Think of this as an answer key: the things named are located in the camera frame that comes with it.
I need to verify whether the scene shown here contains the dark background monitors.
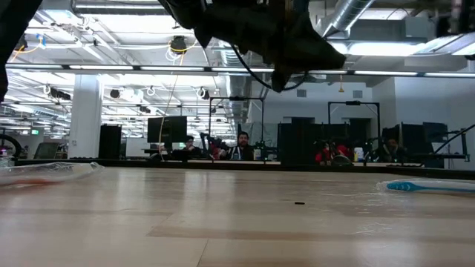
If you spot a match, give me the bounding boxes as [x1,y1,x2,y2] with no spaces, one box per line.
[381,122,450,155]

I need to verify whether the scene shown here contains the wooden background table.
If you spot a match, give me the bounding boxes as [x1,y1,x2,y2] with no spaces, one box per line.
[351,161,426,168]
[187,159,282,166]

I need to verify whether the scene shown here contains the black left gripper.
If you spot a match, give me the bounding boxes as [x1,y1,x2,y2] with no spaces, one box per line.
[158,0,347,74]

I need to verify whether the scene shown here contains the black tall cabinet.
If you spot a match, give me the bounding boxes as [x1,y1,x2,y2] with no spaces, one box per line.
[98,124,123,159]

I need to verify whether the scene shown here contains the slanted silver ceiling duct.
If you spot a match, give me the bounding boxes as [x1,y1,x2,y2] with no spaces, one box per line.
[315,0,375,42]

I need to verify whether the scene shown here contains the white building column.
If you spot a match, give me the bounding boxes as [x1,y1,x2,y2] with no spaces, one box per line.
[68,73,103,159]

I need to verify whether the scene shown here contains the person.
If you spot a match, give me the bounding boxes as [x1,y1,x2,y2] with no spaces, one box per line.
[384,137,409,163]
[226,131,256,161]
[181,135,203,159]
[314,139,353,167]

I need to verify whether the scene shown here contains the black aluminium rig frame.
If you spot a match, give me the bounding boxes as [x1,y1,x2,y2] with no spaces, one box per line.
[0,157,475,176]

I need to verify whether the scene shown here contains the rectangular ceiling light panel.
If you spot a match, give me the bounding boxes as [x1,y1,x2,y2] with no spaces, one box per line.
[330,39,426,58]

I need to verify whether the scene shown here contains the black partition wall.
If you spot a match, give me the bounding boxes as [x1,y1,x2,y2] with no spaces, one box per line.
[277,122,350,170]

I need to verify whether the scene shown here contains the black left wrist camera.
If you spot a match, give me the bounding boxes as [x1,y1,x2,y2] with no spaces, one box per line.
[270,70,294,93]

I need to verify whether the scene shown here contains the black background monitor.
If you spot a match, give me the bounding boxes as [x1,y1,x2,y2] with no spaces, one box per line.
[147,116,189,145]

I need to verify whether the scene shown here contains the orange white bagged toothbrush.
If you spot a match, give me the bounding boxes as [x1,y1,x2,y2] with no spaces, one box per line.
[0,162,105,188]

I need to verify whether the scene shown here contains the black background rig frame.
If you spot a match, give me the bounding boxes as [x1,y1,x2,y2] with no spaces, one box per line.
[208,96,266,161]
[327,100,381,149]

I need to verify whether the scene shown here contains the wide silver ceiling duct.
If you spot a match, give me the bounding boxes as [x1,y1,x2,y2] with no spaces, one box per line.
[218,50,254,125]

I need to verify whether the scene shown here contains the grey open laptop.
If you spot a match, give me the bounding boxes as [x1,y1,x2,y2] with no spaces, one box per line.
[33,142,60,160]

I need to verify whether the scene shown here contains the long LED light bar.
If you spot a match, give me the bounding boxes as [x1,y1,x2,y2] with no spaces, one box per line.
[5,63,475,78]

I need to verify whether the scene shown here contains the black curved hoop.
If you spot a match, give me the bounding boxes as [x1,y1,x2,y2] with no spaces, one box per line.
[0,133,23,159]

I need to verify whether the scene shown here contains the long black right arm cable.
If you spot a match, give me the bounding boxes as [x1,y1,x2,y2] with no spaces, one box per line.
[419,123,475,167]

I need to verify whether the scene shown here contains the black left camera cable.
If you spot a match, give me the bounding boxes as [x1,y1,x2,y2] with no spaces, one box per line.
[229,44,309,93]

